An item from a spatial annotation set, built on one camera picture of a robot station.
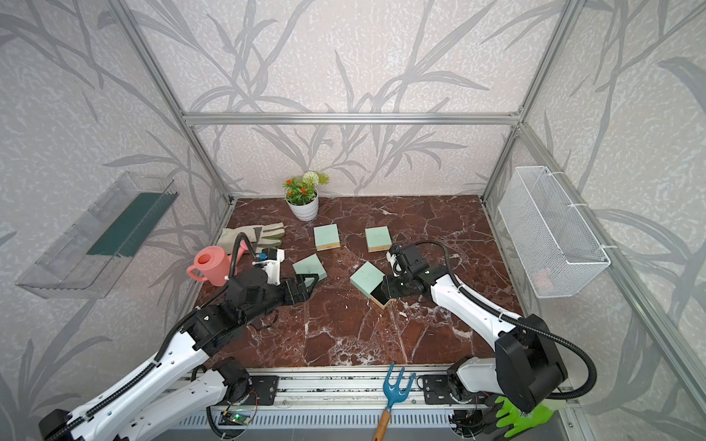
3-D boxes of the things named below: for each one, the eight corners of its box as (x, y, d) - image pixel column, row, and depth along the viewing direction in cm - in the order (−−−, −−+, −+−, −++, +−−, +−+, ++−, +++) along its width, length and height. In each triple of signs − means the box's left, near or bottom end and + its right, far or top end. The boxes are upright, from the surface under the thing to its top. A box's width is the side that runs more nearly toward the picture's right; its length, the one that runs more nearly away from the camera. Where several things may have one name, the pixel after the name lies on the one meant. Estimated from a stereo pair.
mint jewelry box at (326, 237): (317, 252, 105) (315, 246, 102) (314, 232, 111) (312, 226, 108) (341, 247, 107) (341, 241, 104) (337, 227, 113) (336, 221, 110)
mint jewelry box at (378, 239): (368, 252, 105) (368, 247, 103) (365, 233, 111) (365, 228, 108) (392, 249, 106) (392, 244, 104) (387, 231, 112) (388, 225, 109)
